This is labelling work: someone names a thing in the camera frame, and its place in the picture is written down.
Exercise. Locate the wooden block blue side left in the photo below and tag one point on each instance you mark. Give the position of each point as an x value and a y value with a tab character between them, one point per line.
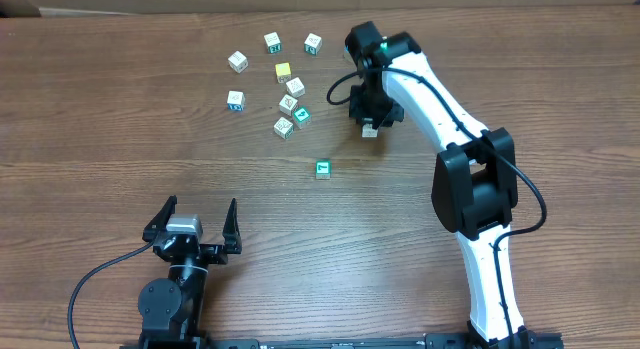
236	100

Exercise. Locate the yellow top wooden block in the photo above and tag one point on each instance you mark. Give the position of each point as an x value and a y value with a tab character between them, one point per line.
283	72

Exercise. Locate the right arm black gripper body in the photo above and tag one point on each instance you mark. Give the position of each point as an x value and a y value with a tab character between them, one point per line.
375	111

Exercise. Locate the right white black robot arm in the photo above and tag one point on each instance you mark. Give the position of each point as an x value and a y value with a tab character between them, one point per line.
475	181

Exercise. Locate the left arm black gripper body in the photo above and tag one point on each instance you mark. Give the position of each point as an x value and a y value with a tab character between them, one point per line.
209	251

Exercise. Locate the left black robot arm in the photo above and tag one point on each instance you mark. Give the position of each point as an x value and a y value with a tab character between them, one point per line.
171	307

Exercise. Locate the green 4 wooden block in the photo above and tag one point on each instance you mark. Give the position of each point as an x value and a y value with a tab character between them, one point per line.
301	117

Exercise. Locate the green 7 wooden block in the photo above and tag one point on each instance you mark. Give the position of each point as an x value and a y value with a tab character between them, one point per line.
323	169

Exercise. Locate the wooden block top left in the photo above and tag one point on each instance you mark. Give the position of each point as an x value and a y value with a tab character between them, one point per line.
238	62

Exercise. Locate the blue top wooden block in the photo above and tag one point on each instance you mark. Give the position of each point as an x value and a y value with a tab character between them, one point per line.
346	54

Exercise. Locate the plain wooden block centre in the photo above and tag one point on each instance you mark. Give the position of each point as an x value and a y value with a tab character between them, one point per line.
295	87

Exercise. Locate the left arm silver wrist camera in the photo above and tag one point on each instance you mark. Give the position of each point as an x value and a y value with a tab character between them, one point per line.
189	224

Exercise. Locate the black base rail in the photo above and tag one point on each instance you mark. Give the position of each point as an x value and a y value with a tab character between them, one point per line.
340	344

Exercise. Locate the wooden block red K side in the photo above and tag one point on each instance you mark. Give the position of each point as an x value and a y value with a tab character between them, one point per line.
288	105

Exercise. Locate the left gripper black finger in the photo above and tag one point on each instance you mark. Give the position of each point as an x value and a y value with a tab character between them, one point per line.
160	220
231	233

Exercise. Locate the wooden block blue T side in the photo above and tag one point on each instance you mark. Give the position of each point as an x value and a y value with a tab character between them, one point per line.
368	131

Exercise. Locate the wooden elephant block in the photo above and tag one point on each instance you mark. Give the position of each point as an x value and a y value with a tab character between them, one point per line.
283	128

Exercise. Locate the wooden block teal Q side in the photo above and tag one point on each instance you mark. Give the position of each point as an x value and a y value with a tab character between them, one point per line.
312	44

